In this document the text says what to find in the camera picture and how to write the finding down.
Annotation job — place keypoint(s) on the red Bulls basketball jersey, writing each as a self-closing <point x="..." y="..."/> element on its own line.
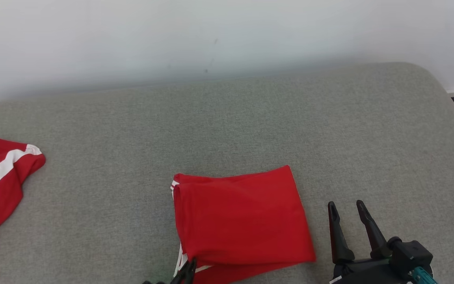
<point x="242" y="217"/>

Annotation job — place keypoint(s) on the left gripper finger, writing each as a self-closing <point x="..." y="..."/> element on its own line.
<point x="187" y="273"/>

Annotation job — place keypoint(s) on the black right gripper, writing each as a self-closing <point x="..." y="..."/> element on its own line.
<point x="369" y="272"/>

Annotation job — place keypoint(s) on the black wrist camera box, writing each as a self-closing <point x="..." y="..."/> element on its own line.
<point x="410" y="254"/>

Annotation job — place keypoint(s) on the grey fabric panel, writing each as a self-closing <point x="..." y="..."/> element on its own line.
<point x="211" y="126"/>

